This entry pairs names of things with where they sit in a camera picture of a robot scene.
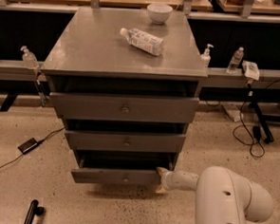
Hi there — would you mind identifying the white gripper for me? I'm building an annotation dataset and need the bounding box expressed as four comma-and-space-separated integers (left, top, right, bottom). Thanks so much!
156, 166, 184, 195

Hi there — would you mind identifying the grey bottom drawer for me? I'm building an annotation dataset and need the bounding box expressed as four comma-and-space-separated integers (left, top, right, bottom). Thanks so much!
70, 151, 177, 186

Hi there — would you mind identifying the grey drawer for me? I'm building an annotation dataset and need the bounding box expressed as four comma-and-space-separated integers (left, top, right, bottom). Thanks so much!
70, 151, 177, 186
50, 92, 198, 123
65, 130, 185, 153

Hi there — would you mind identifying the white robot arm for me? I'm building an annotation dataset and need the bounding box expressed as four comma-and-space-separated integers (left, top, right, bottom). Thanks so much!
157, 166, 274, 224

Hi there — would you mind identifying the grey drawer cabinet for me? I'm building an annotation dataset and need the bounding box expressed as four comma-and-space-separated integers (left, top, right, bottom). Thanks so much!
33, 3, 213, 185

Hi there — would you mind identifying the grey top drawer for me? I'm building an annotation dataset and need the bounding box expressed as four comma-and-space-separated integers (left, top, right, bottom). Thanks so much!
50, 92, 198, 123

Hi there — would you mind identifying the grey middle drawer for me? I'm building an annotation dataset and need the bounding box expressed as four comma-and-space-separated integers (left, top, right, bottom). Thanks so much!
65, 130, 185, 153

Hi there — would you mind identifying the flat paper on floor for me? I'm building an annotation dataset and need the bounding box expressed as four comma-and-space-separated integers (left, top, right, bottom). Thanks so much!
222, 103, 243, 122

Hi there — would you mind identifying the black stand leg right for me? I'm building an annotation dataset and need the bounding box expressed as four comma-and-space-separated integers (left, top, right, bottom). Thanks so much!
250, 100, 274, 143

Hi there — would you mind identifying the black stand leg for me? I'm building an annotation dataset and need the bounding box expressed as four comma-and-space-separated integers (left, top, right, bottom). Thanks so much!
250, 100, 274, 143
0, 93, 17, 112

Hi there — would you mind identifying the white pump dispenser bottle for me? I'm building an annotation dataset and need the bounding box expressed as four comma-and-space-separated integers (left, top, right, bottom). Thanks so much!
200, 44, 213, 68

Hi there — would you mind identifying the lying plastic water bottle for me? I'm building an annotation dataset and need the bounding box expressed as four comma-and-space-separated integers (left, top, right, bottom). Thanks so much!
120, 28, 164, 56

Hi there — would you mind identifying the black power adapter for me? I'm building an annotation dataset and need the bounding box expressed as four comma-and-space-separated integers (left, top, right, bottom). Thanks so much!
18, 138, 38, 155

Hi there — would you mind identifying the white crumpled packet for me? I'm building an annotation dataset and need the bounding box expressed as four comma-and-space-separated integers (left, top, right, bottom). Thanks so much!
242, 61, 260, 80

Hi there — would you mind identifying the standing clear water bottle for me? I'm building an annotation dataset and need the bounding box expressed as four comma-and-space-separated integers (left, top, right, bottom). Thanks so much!
226, 47, 244, 74

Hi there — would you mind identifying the white ceramic bowl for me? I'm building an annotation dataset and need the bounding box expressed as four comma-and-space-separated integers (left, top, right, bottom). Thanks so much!
146, 3, 173, 24

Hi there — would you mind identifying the black stand leg left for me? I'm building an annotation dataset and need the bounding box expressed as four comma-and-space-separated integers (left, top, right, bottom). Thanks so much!
0, 93, 17, 112

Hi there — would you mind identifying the clear pump bottle left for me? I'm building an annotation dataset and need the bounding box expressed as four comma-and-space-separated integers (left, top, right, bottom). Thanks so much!
20, 46, 39, 69

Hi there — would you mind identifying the black adapter cable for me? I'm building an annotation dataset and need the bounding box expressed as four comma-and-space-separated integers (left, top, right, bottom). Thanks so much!
0, 122, 65, 190

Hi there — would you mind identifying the black handle object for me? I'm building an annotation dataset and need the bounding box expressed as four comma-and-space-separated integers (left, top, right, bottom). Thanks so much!
24, 199, 46, 224

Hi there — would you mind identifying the grey bench rail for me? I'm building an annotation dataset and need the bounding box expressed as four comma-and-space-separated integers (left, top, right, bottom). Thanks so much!
0, 60, 280, 90

